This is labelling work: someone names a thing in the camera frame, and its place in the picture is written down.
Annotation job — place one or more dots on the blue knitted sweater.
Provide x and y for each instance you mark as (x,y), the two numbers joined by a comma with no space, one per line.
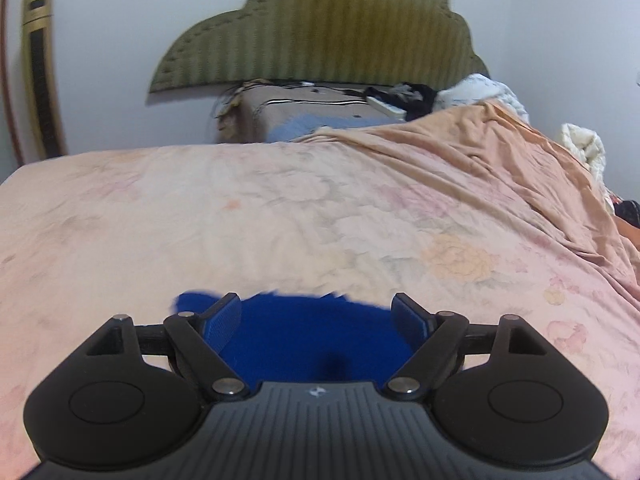
(300,335)

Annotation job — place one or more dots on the dark clothes pile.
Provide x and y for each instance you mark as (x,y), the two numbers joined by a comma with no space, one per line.
(412,96)

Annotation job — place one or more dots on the white quilt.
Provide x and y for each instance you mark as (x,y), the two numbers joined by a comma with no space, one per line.
(480,91)

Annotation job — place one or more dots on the orange duvet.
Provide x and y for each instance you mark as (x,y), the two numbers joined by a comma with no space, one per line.
(500,160)

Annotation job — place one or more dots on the cream fluffy blanket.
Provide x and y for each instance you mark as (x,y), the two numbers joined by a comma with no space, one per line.
(582,147)

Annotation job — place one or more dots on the white remote control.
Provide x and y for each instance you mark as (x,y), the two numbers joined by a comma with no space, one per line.
(387,106)

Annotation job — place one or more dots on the pink floral bed sheet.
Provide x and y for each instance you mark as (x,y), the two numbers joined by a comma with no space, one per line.
(200,220)

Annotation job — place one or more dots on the red-brown wall pipe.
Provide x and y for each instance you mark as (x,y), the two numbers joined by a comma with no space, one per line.
(7,70)

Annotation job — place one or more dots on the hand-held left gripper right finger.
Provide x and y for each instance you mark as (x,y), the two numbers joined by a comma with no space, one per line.
(407,321)

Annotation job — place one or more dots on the green quilted headboard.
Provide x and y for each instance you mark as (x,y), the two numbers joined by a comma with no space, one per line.
(325,30)

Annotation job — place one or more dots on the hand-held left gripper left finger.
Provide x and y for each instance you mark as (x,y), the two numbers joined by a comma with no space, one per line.
(220,322)

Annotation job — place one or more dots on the brown striped pillow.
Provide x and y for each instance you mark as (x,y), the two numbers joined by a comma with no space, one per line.
(300,110)

